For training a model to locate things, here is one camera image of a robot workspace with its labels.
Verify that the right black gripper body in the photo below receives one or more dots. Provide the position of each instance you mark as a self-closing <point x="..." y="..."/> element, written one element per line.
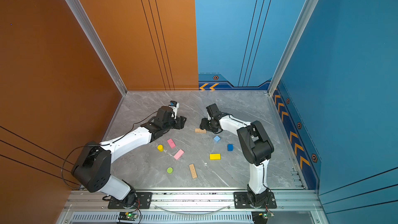
<point x="208" y="125"/>

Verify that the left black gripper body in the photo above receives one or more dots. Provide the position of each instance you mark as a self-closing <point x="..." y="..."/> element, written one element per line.
<point x="177" y="123"/>

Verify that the plain wooden plank block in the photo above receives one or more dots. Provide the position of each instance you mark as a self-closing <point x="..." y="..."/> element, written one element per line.
<point x="197" y="130"/>

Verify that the dark pink rectangular block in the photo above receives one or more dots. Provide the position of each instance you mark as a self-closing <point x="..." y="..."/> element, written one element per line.
<point x="171" y="143"/>

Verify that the light pink rectangular block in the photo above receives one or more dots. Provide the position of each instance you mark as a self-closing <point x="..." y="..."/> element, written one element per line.
<point x="179" y="154"/>

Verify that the engraved wooden plank block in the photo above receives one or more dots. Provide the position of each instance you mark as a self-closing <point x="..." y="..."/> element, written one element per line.
<point x="193" y="171"/>

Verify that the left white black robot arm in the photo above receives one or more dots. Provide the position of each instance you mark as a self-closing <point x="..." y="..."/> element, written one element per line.
<point x="92" y="167"/>

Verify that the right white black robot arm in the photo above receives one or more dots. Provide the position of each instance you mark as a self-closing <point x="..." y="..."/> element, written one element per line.
<point x="257" y="149"/>

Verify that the yellow cylinder block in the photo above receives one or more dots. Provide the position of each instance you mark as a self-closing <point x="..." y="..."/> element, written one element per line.
<point x="160" y="148"/>

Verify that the yellow rectangular block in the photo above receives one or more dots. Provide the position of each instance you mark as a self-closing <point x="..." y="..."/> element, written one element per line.
<point x="215" y="156"/>

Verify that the left green circuit board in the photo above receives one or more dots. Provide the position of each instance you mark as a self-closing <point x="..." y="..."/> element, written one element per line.
<point x="128" y="217"/>

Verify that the green circuit board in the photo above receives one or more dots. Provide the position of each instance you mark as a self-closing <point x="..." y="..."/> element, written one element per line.
<point x="128" y="217"/>
<point x="261" y="217"/>

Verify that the right green circuit board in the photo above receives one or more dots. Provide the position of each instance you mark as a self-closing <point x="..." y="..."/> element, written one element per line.
<point x="261" y="217"/>

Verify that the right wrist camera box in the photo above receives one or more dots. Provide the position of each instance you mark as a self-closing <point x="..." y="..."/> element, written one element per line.
<point x="213" y="111"/>

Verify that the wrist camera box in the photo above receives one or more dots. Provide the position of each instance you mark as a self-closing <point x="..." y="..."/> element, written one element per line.
<point x="213" y="111"/>
<point x="175" y="106"/>

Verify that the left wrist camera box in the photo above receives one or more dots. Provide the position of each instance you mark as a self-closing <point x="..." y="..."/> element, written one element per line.
<point x="175" y="106"/>

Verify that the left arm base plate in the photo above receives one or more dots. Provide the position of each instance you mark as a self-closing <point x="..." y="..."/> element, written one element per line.
<point x="142" y="201"/>

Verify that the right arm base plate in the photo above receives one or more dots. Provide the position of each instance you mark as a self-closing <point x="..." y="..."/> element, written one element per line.
<point x="241" y="199"/>

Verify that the aluminium front rail frame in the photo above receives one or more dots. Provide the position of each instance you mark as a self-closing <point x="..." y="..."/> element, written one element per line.
<point x="194" y="206"/>

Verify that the left aluminium corner post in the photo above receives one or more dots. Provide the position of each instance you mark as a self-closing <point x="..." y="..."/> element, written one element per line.
<point x="86" y="25"/>

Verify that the aluminium corner post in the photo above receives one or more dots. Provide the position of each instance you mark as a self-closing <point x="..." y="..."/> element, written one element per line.
<point x="301" y="23"/>
<point x="86" y="25"/>

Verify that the right aluminium corner post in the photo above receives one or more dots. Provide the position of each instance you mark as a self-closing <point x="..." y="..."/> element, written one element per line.
<point x="301" y="23"/>

